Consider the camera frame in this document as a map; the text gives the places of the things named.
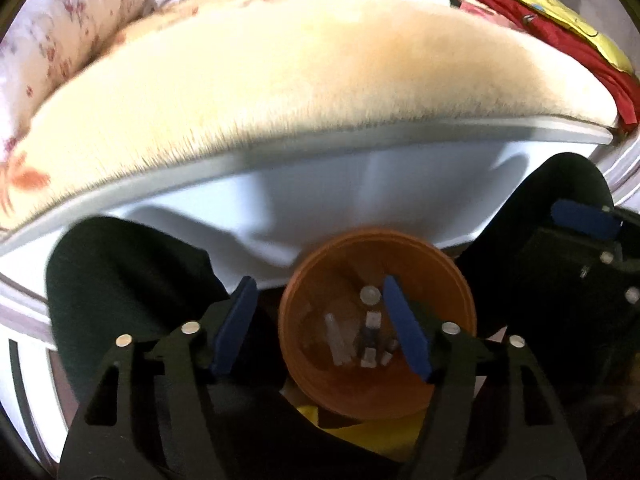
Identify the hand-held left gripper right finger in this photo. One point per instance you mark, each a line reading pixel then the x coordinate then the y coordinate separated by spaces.
pixel 407 330

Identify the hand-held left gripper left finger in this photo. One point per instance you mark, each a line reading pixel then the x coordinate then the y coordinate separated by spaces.
pixel 235 330

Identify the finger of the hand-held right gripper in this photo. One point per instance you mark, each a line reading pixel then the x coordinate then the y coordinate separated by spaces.
pixel 582 217

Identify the orange plastic bucket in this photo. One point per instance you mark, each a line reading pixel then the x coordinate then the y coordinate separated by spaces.
pixel 320 270

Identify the small grey scrap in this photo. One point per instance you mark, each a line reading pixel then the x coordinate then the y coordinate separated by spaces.
pixel 373 321
pixel 369 357

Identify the round grey cap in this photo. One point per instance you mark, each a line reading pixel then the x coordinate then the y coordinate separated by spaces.
pixel 370 295

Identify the small white wrapper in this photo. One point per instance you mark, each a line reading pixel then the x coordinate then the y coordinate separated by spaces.
pixel 336 340

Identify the person's left leg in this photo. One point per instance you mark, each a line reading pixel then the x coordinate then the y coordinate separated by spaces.
pixel 125 280

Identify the white bed sheet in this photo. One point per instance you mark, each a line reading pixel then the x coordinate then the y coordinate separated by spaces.
pixel 325 200

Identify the red cloth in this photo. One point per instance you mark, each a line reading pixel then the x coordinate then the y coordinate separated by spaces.
pixel 550 35

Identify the yellow cartoon cloth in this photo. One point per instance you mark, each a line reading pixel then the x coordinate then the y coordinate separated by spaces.
pixel 575 15

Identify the cream floral fleece blanket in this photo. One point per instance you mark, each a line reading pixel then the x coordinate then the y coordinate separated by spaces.
pixel 300 85

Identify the pink floral pillow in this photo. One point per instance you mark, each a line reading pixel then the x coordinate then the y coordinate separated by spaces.
pixel 60 25

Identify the white bed frame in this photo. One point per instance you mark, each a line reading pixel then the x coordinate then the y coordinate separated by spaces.
pixel 30 360

